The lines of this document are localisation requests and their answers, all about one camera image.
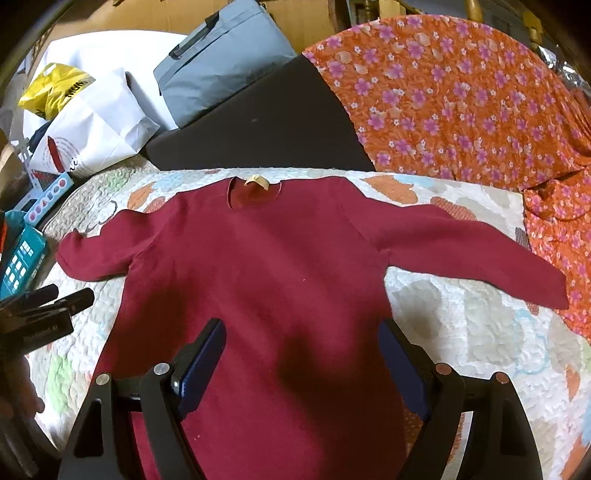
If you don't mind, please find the grey fabric bag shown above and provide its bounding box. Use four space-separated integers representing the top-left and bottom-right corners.
153 0 297 127

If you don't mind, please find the dark red long-sleeve shirt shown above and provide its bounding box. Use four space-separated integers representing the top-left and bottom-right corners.
56 177 568 479

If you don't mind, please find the heart-patterned quilted bedspread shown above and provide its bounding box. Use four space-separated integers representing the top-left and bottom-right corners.
28 158 590 479

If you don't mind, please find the yellow plastic bag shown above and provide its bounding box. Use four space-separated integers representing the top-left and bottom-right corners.
18 63 95 120

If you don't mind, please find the orange floral fabric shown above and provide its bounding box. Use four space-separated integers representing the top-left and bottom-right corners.
304 15 590 337

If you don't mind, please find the white paper bag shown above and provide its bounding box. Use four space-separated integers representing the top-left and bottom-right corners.
30 30 183 178

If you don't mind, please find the black cushion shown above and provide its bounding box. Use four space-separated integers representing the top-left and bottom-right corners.
145 55 375 172

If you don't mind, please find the left hand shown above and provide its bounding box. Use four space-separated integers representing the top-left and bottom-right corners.
1 357 45 419

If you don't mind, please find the light blue shapes box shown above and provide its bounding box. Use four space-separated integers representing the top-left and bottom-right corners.
24 172 74 227

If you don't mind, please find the teal cardboard box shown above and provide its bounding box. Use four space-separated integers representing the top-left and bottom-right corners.
1 225 48 300

